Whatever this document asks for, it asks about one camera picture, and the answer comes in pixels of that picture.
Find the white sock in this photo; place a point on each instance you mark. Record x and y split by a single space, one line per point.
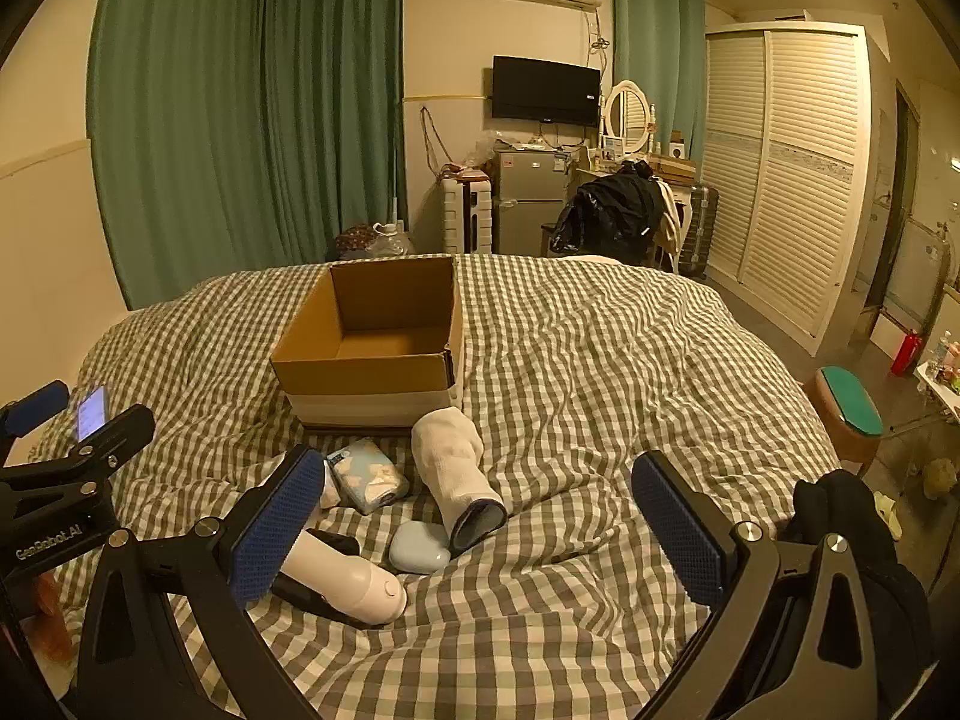
450 457

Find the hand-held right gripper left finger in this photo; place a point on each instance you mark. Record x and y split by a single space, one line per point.
277 521

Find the white oval mirror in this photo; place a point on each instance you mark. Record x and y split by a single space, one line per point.
626 116

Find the smartphone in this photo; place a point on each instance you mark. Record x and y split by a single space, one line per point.
91 414

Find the blue floral tissue pack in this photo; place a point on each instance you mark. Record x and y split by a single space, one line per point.
367 476

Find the light blue oval case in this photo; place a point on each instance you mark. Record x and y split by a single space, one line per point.
418 549

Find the brown cardboard box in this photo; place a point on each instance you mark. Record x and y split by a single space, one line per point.
375 382

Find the cream cloth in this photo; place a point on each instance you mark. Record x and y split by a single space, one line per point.
667 232

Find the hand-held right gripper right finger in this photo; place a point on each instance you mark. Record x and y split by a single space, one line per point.
679 532

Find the silver suitcase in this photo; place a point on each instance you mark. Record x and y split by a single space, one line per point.
697 229

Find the wide green curtain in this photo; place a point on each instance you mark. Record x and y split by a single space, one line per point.
225 127

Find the patterned bag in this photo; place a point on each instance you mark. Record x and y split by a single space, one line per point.
356 241

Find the white louvred wardrobe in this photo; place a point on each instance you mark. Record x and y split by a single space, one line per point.
795 180

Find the green checked blanket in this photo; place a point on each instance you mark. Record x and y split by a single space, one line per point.
600 390

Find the black cloth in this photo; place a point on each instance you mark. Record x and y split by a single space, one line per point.
847 510

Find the white ribbed suitcase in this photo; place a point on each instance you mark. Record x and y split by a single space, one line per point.
454 214

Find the black wall television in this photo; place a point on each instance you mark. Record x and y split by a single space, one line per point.
546 90

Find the red fire extinguisher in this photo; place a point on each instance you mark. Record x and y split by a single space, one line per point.
904 352

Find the green topped stool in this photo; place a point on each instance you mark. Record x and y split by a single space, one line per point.
851 405

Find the clear plastic bag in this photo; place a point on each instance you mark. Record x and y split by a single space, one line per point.
480 157

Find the black flat object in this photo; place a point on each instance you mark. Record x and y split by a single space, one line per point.
334 540

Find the silver fridge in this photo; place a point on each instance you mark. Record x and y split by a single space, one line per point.
525 202

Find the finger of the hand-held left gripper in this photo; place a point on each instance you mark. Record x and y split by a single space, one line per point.
34 401
112 431

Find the white and blue toy figure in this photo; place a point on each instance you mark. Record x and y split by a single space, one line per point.
331 491

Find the clear water jug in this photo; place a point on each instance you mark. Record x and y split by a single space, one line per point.
391 240

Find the white cylindrical bottle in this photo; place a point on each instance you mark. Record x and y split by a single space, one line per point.
360 585

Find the narrow green curtain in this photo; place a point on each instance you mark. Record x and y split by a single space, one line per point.
652 37

